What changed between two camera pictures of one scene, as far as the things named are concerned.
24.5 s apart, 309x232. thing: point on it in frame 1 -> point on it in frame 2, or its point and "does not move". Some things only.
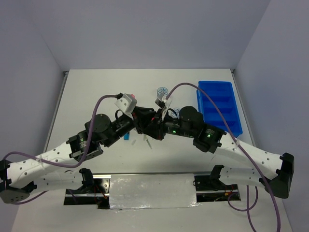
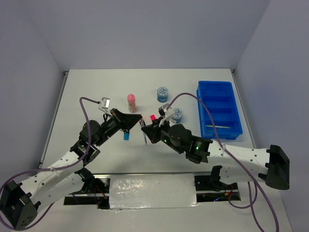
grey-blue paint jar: (173, 115) does not move
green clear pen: (149, 144) -> (223, 127)
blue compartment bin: (222, 94) does not move
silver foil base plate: (127, 191) does not move
